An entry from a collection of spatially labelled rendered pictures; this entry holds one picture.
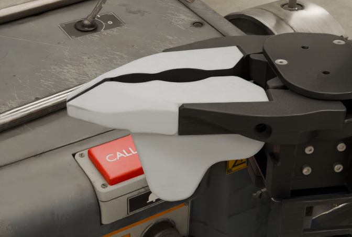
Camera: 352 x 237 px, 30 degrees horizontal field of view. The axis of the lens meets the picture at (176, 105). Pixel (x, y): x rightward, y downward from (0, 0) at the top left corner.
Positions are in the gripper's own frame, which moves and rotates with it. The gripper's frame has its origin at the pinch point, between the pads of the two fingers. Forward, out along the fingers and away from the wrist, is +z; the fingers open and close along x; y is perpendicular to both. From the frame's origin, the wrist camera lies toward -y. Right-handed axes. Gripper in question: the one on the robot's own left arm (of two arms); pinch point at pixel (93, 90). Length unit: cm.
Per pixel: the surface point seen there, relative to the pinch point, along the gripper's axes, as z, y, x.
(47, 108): 5, 25, 46
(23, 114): 8, 25, 45
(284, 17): -34, 25, 72
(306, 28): -37, 26, 69
